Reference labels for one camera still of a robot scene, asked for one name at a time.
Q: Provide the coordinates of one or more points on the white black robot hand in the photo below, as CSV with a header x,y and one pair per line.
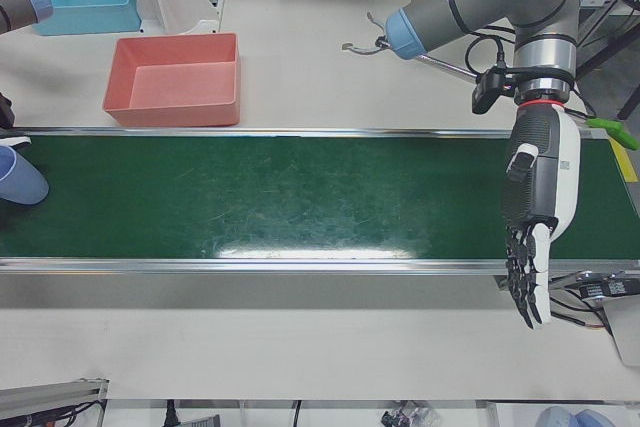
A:
x,y
15,141
545,172

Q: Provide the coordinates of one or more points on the light blue plastic cup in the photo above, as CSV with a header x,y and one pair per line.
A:
x,y
25,187

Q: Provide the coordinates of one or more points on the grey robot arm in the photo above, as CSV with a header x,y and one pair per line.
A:
x,y
475,2
20,4

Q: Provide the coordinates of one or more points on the pink plastic box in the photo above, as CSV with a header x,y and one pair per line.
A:
x,y
175,87

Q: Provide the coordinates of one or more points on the black labelled module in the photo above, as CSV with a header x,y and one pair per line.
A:
x,y
605,288

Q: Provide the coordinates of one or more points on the grey metal housing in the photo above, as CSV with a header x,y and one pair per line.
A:
x,y
625,332

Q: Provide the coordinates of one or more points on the green conveyor belt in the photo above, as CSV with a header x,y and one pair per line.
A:
x,y
250,197

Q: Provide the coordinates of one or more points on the clear bag of screws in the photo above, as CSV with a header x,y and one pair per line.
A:
x,y
415,417

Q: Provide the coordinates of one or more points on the aluminium frame bar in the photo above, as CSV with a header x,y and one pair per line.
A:
x,y
50,392

